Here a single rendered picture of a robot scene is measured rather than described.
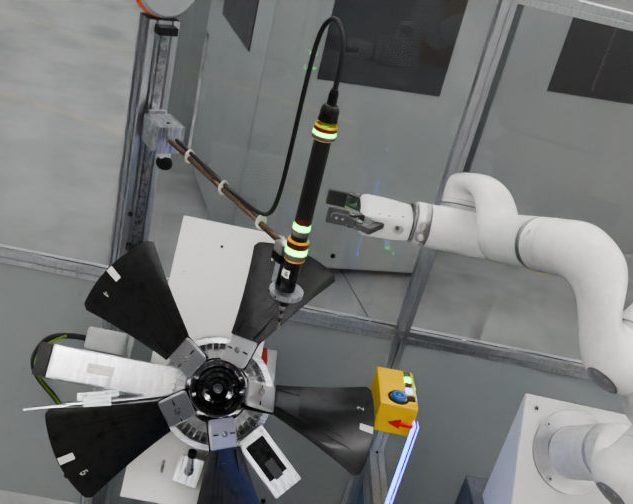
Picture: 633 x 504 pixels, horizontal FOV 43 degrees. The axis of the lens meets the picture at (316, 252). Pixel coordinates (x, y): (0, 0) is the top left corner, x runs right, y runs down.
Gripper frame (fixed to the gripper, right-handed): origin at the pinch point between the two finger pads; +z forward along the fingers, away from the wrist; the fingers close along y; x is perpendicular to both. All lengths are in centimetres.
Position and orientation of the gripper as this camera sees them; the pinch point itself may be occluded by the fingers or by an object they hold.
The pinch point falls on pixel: (333, 205)
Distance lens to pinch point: 156.4
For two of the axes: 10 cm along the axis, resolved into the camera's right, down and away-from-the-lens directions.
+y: 0.1, -4.6, 8.9
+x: 2.2, -8.7, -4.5
